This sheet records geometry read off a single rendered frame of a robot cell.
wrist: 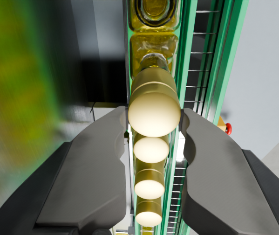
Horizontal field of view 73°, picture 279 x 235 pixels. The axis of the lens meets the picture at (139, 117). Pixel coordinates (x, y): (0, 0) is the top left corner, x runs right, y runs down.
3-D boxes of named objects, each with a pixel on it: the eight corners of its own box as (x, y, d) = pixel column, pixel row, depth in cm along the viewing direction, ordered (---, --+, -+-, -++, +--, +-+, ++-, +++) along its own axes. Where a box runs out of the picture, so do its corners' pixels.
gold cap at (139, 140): (135, 109, 20) (131, 134, 17) (168, 110, 20) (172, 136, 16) (135, 136, 22) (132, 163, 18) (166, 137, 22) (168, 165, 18)
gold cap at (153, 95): (131, 66, 15) (124, 89, 11) (178, 67, 14) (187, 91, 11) (132, 107, 16) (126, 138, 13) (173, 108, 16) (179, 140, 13)
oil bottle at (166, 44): (139, 18, 37) (125, 38, 19) (167, 18, 36) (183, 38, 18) (139, 48, 40) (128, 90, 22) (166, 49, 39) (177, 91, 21)
